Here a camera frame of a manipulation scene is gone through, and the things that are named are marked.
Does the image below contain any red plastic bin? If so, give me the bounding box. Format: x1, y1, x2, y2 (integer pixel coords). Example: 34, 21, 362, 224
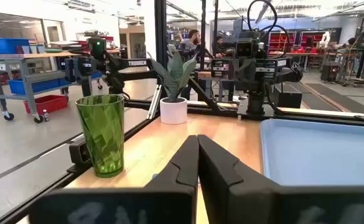
23, 95, 69, 115

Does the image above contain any blue plastic bin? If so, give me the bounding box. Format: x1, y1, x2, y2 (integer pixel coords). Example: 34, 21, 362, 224
7, 78, 64, 96

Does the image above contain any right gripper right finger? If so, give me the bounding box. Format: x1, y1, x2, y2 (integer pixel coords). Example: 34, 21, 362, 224
197, 134, 364, 224

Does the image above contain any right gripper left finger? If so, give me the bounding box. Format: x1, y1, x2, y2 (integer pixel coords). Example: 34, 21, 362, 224
29, 134, 200, 224

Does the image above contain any person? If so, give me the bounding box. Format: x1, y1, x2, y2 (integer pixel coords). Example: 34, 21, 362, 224
177, 29, 202, 60
215, 35, 236, 58
345, 36, 358, 52

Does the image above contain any light blue plastic tray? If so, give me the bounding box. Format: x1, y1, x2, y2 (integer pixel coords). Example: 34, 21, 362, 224
260, 118, 364, 187

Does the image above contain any grey wheeled metal cart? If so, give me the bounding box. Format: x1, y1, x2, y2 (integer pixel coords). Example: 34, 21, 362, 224
0, 51, 105, 124

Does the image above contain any red storage shelf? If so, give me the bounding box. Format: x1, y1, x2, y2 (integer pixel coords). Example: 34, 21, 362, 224
268, 30, 321, 54

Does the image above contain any door with window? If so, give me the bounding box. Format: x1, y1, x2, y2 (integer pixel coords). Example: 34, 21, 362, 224
42, 19, 67, 44

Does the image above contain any black table-level camera box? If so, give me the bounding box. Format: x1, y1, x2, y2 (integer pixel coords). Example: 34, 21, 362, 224
66, 139, 92, 175

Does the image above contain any artificial plant in white pot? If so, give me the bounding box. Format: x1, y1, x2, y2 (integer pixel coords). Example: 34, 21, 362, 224
146, 49, 198, 125

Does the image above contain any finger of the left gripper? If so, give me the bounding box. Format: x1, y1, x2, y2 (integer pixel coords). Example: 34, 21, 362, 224
238, 59, 248, 84
247, 59, 258, 84

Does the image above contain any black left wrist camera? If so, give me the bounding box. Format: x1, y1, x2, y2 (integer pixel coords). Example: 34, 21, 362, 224
235, 30, 261, 58

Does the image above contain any green faceted plastic cup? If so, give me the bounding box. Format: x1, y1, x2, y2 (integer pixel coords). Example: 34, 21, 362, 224
75, 94, 126, 179

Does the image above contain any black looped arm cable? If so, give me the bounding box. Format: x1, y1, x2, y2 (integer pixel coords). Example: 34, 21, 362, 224
246, 0, 291, 60

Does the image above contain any black table frame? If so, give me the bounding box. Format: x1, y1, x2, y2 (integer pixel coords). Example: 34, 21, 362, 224
0, 0, 364, 224

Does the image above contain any blue plastic crate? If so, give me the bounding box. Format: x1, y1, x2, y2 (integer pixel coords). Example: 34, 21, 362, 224
0, 38, 30, 55

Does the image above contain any silver aluminium bar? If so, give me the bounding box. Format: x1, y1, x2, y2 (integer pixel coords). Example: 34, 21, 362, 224
146, 83, 163, 121

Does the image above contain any white robot figure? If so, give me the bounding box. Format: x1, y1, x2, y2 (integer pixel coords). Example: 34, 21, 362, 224
319, 30, 332, 48

